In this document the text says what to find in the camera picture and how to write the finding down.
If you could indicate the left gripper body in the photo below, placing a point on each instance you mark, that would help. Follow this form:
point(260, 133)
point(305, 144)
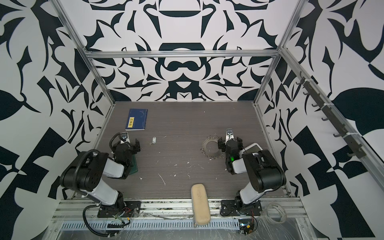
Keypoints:
point(132, 150)

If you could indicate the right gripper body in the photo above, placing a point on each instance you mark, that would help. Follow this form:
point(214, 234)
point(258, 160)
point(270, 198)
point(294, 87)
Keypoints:
point(223, 144)

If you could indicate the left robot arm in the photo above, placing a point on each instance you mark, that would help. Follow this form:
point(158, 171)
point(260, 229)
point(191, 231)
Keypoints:
point(85, 174)

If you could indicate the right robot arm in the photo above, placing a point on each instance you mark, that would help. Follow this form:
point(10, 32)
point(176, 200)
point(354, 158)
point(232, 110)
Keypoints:
point(264, 173)

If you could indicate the green plastic card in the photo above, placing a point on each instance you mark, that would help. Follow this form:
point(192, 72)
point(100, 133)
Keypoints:
point(134, 166)

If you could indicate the white digital timer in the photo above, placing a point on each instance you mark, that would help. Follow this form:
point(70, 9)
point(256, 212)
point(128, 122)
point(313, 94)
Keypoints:
point(253, 148)

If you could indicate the blue booklet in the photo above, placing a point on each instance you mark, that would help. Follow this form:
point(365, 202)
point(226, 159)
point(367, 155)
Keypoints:
point(137, 119)

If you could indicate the beige eyeglass case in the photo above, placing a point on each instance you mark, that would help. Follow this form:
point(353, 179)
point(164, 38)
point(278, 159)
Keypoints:
point(200, 203)

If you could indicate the small circuit board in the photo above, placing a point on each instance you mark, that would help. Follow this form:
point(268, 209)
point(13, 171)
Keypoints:
point(248, 226)

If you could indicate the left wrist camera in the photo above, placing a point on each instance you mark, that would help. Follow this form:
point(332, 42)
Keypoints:
point(124, 138)

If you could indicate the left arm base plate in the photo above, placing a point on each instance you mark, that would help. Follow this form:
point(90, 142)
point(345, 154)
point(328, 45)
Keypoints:
point(128, 209)

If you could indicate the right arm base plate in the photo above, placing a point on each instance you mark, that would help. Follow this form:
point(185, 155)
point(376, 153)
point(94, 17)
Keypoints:
point(234, 208)

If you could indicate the white cable duct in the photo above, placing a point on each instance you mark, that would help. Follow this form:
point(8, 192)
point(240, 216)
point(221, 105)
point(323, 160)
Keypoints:
point(215, 224)

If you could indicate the wall hook rail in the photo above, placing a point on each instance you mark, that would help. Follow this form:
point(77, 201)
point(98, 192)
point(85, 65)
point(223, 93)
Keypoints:
point(333, 115)

